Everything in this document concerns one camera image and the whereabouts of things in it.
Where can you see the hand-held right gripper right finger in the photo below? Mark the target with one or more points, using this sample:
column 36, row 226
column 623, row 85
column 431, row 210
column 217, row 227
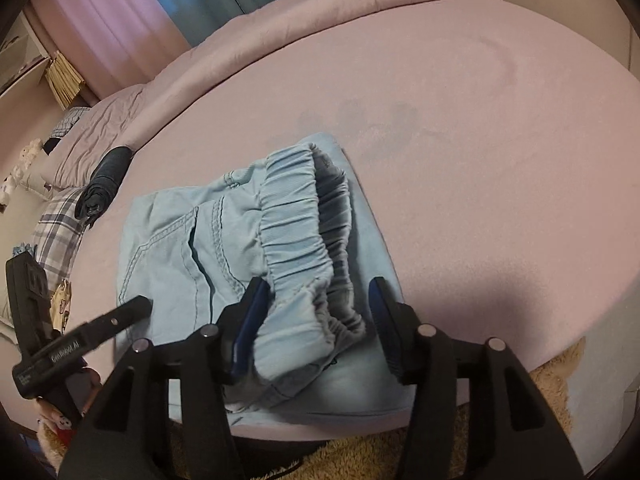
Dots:
column 385, row 330

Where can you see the white shelf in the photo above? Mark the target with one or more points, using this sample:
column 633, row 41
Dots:
column 20, row 55

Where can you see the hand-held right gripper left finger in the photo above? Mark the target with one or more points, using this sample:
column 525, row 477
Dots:
column 247, row 330

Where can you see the cartoon printed bag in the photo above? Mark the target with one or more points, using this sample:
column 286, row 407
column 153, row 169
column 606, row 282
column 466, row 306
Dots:
column 61, row 305

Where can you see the light blue strawberry pants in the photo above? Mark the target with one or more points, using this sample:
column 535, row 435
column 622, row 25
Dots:
column 235, row 225

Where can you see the folded dark cloth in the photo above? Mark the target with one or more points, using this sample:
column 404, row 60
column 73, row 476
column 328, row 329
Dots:
column 105, row 180

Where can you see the pink sheer curtain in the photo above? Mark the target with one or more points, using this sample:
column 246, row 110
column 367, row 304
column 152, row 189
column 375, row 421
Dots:
column 110, row 25

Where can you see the beige fluffy rug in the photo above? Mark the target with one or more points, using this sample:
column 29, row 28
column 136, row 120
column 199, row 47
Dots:
column 550, row 375

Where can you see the plaid cloth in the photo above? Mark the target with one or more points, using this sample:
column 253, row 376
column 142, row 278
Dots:
column 70, row 122

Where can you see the white plush toys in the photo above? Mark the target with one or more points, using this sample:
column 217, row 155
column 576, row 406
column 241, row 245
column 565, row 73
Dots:
column 20, row 170

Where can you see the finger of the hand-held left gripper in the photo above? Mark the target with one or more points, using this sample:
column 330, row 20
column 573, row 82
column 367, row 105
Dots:
column 120, row 317

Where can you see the pink quilt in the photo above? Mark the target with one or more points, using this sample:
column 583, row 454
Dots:
column 300, row 10

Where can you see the bed with pink sheet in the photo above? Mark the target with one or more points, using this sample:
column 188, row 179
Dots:
column 475, row 160

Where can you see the pink pillow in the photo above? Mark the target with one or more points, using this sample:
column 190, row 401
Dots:
column 95, row 130

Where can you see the plaid pillow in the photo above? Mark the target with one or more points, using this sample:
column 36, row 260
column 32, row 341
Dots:
column 55, row 230

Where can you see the person's left hand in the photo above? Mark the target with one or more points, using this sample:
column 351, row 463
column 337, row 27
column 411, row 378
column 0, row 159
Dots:
column 92, row 385

